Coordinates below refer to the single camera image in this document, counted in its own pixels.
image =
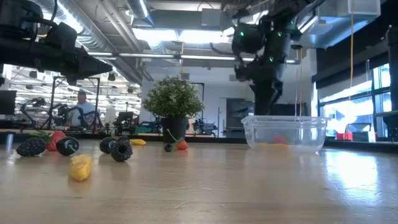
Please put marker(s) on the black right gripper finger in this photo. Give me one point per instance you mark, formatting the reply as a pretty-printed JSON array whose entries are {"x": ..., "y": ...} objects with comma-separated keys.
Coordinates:
[
  {"x": 262, "y": 101},
  {"x": 276, "y": 93}
]

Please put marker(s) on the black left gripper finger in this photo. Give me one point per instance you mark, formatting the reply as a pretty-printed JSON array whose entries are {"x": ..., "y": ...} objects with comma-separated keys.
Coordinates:
[
  {"x": 91, "y": 63},
  {"x": 90, "y": 75}
]

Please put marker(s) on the red toy strawberry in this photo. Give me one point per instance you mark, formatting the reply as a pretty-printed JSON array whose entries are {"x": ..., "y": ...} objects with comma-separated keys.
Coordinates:
[
  {"x": 57, "y": 138},
  {"x": 279, "y": 139}
]

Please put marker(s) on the dark toy blueberry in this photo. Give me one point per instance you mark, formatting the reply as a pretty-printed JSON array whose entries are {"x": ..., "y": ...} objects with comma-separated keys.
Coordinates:
[{"x": 106, "y": 145}]

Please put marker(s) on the round black toy blackberry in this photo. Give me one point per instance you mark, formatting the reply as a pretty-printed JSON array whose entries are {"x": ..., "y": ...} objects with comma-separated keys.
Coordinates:
[{"x": 121, "y": 151}]

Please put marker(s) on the orange-red fruit green stem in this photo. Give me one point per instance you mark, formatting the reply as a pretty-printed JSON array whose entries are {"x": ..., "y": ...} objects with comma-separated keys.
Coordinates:
[{"x": 182, "y": 145}]

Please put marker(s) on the small dark berry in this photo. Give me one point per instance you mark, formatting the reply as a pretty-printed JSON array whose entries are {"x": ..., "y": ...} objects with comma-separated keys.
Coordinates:
[{"x": 168, "y": 147}]

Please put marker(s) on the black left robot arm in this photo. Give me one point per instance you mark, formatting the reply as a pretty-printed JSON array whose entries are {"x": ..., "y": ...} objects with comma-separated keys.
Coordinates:
[{"x": 18, "y": 53}]

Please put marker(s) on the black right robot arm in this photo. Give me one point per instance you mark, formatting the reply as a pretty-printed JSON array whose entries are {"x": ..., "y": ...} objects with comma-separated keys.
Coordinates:
[{"x": 280, "y": 43}]

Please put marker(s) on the clear plastic tupperware container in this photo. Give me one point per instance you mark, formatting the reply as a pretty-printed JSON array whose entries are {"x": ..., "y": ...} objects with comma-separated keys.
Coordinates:
[{"x": 304, "y": 133}]

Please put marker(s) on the black couch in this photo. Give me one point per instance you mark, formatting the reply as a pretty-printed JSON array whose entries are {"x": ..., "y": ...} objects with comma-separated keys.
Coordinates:
[{"x": 292, "y": 109}]

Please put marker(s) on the black cabinet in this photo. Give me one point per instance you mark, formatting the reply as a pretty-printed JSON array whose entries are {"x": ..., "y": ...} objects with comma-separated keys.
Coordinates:
[{"x": 237, "y": 121}]

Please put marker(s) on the person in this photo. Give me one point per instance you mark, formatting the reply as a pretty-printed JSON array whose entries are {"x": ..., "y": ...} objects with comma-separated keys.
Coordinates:
[{"x": 82, "y": 109}]

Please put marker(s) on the long ceiling light bar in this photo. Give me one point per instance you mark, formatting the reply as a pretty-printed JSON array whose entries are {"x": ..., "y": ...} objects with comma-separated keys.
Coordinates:
[{"x": 205, "y": 58}]

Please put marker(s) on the background robot workstation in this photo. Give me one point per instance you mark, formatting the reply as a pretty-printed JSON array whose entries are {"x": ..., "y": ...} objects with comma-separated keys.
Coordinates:
[{"x": 203, "y": 127}]

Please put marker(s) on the black computer monitor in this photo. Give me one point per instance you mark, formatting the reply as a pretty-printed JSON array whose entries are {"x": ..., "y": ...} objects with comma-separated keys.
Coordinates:
[{"x": 7, "y": 102}]

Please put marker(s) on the red plastic bin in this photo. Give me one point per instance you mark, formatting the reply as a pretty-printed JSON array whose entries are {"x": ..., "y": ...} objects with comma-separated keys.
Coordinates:
[{"x": 343, "y": 137}]

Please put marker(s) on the green plant in black pot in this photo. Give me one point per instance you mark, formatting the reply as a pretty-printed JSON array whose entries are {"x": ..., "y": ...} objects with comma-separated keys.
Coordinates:
[{"x": 174, "y": 99}]

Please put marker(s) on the large black toy blackberry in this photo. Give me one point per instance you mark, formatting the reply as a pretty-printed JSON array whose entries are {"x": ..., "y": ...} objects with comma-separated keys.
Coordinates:
[{"x": 31, "y": 147}]

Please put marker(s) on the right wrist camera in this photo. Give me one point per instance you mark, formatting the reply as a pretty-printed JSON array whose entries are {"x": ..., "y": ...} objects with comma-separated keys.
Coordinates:
[{"x": 241, "y": 73}]

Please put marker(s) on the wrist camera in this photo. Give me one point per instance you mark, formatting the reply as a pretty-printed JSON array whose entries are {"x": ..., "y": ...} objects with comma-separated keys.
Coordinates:
[
  {"x": 62, "y": 34},
  {"x": 241, "y": 73}
]

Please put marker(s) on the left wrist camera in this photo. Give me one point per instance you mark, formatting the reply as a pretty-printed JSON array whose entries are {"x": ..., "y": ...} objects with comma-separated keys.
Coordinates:
[{"x": 62, "y": 34}]

